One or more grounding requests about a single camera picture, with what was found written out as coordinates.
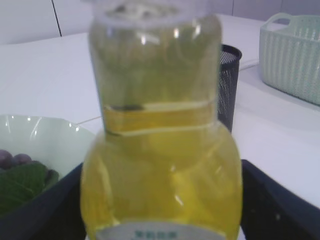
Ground yellow tea bottle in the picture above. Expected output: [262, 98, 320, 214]
[80, 0, 243, 240]

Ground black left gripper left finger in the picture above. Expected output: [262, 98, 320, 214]
[0, 164, 87, 240]

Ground black mesh pen holder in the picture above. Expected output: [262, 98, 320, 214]
[217, 44, 242, 132]

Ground purple grape bunch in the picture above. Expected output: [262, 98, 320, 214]
[0, 149, 60, 217]

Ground green wavy plastic plate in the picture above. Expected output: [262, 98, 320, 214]
[0, 114, 95, 179]

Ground green plastic basket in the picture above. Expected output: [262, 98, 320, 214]
[258, 12, 320, 105]

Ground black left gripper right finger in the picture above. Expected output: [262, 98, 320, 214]
[240, 159, 320, 240]

